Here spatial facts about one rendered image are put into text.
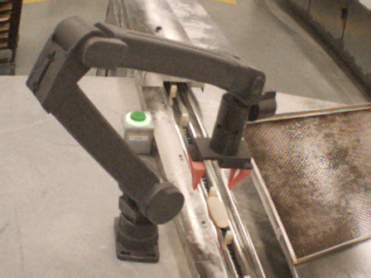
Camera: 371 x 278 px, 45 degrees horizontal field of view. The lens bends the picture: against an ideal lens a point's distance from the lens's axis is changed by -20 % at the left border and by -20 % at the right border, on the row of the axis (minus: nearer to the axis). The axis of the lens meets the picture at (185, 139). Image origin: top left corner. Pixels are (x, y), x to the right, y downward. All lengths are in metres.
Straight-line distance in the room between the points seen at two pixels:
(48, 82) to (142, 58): 0.16
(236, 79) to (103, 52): 0.31
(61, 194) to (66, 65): 0.53
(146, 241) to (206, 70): 0.34
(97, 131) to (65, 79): 0.14
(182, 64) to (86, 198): 0.44
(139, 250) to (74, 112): 0.38
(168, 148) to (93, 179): 0.19
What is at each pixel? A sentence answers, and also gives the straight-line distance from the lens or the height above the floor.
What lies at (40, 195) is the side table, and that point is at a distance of 1.13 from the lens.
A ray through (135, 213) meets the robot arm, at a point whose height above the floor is 0.93.
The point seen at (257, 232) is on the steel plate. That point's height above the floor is 0.82.
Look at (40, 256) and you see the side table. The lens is 0.99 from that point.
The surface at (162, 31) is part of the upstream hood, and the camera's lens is 1.70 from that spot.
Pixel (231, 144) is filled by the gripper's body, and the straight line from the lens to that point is 1.00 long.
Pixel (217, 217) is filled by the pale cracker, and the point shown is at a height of 0.86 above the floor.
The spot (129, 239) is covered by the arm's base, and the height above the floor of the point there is 0.87.
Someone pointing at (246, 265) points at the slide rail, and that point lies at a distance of 1.01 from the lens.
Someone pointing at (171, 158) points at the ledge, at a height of 0.86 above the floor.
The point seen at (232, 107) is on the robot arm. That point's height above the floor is 1.10.
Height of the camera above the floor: 1.57
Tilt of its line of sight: 34 degrees down
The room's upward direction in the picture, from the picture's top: 11 degrees clockwise
